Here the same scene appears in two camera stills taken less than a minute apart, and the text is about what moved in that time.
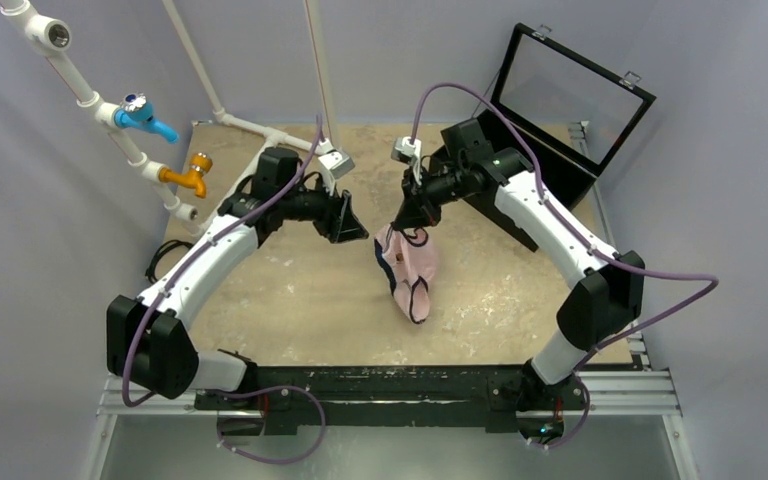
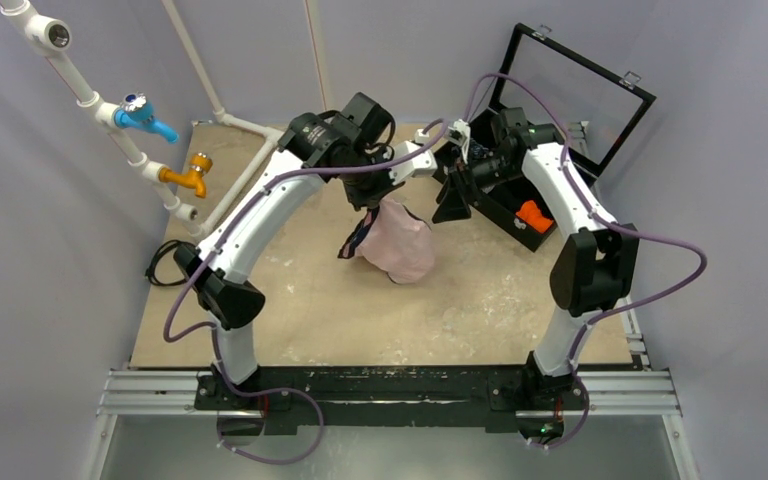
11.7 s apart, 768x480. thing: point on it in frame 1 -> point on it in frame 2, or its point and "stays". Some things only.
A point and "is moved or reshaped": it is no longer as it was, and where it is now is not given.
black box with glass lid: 563,113 stays
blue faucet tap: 135,110 stays
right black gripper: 417,204 -> 458,183
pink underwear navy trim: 410,260 is moved or reshaped
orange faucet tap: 201,164 stays
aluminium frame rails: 635,394 stays
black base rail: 502,399 stays
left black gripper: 337,222 -> 360,199
